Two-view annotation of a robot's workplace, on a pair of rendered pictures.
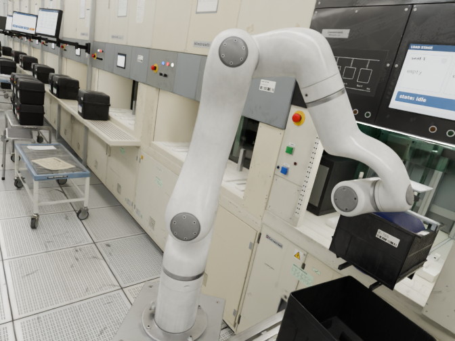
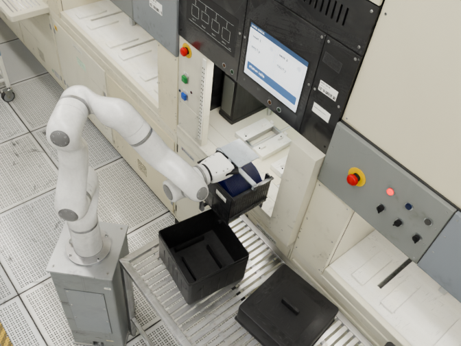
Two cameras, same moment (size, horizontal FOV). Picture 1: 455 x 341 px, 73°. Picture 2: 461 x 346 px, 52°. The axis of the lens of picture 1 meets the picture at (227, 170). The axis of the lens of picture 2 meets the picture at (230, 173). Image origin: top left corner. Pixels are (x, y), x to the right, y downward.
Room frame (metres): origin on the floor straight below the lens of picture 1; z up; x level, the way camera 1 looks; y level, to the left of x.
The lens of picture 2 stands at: (-0.36, -0.42, 2.53)
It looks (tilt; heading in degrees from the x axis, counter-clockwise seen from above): 48 degrees down; 356
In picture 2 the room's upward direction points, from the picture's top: 8 degrees clockwise
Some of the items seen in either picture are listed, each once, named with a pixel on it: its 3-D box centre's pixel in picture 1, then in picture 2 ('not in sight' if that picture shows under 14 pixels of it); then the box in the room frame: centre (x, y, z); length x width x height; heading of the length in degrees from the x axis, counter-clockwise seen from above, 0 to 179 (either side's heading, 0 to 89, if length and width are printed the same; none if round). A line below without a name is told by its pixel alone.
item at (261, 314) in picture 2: not in sight; (287, 312); (0.48, -0.78, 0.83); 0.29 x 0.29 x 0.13; 49
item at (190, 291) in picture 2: (350, 340); (202, 254); (0.69, -0.42, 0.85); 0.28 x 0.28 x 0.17; 34
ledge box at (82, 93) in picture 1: (93, 104); not in sight; (3.14, 1.49, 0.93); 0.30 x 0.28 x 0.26; 39
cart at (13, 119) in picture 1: (27, 134); not in sight; (3.92, 2.73, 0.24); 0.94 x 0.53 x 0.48; 42
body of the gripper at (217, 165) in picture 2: not in sight; (215, 168); (0.81, -0.44, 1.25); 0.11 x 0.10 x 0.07; 131
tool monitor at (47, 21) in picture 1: (66, 31); not in sight; (3.41, 1.96, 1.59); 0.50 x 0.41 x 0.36; 132
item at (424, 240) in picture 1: (386, 229); (233, 180); (0.89, -0.52, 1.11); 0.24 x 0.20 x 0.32; 41
